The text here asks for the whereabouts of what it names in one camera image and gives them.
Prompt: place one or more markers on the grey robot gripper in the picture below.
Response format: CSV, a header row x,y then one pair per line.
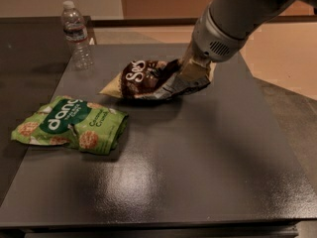
x,y
211,41

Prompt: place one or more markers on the brown chip bag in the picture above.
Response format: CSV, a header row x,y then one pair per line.
x,y
152,80

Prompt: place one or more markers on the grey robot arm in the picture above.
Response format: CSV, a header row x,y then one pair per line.
x,y
224,28

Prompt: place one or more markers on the green rice chip bag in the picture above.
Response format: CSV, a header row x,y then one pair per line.
x,y
74,123

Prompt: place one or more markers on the clear plastic water bottle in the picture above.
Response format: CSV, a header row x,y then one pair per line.
x,y
76,35

